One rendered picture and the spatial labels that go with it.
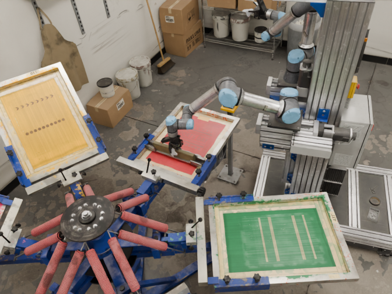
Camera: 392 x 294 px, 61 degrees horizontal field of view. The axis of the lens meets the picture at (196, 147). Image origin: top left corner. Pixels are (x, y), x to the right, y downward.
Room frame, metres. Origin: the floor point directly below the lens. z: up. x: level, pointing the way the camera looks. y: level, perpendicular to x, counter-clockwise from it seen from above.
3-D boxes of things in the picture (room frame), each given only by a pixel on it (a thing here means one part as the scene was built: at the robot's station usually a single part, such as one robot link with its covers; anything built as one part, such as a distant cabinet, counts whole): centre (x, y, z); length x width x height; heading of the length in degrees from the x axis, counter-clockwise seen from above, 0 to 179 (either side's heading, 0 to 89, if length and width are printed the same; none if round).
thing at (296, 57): (2.25, -0.84, 1.42); 0.13 x 0.12 x 0.14; 133
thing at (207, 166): (1.61, -0.04, 0.97); 0.30 x 0.05 x 0.07; 147
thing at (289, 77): (2.24, -0.83, 1.31); 0.15 x 0.15 x 0.10
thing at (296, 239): (1.04, -0.27, 1.05); 1.08 x 0.61 x 0.23; 87
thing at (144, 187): (1.49, 0.37, 1.02); 0.17 x 0.06 x 0.05; 147
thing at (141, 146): (1.91, 0.43, 0.97); 0.30 x 0.05 x 0.07; 147
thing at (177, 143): (1.78, 0.15, 1.15); 0.09 x 0.08 x 0.12; 57
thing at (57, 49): (3.48, 1.41, 1.06); 0.53 x 0.07 x 1.05; 147
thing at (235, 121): (1.97, 0.06, 0.97); 0.79 x 0.58 x 0.04; 147
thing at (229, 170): (2.38, -0.34, 0.48); 0.22 x 0.22 x 0.96; 57
